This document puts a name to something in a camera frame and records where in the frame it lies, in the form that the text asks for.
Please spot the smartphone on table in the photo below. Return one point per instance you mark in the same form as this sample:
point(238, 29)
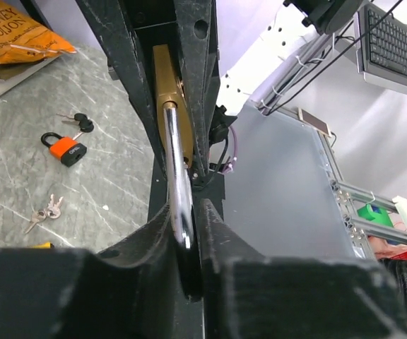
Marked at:
point(309, 119)

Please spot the orange padlock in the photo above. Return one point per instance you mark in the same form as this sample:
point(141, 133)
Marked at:
point(65, 149)

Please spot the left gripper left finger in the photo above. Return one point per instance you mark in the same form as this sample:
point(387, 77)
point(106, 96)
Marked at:
point(126, 291)

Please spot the black-headed keys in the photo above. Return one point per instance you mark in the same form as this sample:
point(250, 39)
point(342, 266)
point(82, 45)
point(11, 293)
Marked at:
point(79, 120)

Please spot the orange Honey Dijon bag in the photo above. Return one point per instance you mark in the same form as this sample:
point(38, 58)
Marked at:
point(24, 40)

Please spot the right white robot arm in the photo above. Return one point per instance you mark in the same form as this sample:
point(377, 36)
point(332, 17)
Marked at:
point(156, 24)

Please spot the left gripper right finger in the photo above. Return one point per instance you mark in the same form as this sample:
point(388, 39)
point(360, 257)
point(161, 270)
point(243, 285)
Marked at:
point(248, 295)

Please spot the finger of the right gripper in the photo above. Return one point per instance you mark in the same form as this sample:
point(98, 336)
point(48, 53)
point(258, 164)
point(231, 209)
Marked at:
point(114, 27)
point(198, 36)

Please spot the green plastic block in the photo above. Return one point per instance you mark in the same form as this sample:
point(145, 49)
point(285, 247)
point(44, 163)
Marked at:
point(375, 214)

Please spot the black computer keyboard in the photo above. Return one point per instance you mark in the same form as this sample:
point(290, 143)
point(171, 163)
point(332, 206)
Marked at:
point(381, 49)

